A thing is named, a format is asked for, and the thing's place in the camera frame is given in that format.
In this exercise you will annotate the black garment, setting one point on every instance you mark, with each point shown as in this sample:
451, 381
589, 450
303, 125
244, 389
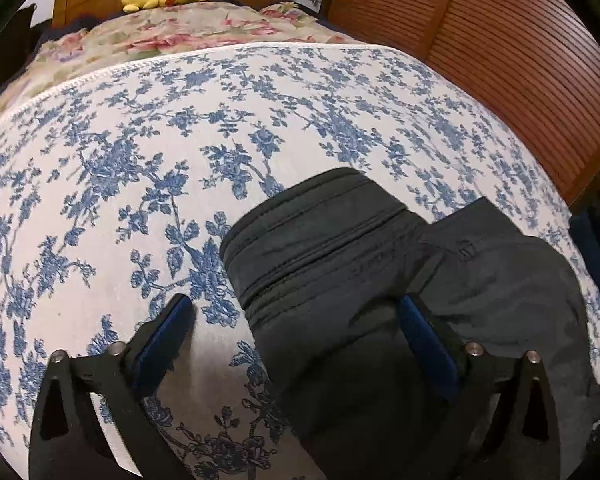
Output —
399, 348

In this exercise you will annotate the pink floral quilt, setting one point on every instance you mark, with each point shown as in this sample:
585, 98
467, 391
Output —
89, 44

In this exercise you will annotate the brown louvered wardrobe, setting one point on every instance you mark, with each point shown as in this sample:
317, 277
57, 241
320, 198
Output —
532, 62

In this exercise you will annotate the blue floral white bedspread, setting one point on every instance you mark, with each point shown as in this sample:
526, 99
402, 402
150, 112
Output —
117, 188

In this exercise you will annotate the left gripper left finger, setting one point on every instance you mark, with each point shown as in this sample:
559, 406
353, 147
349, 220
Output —
67, 441

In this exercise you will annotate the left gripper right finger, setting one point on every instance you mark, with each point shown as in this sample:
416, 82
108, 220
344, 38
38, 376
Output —
498, 414

